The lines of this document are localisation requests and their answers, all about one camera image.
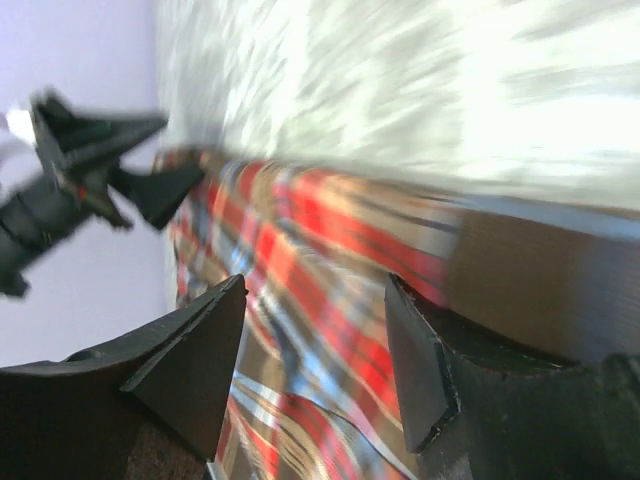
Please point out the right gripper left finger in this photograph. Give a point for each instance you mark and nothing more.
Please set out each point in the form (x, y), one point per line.
(146, 405)

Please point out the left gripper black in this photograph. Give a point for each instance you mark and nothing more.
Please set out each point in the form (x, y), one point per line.
(78, 152)

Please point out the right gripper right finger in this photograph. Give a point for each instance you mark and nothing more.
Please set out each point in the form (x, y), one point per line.
(476, 406)

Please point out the plaid long sleeve shirt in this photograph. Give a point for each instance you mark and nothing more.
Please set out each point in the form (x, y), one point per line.
(313, 394)

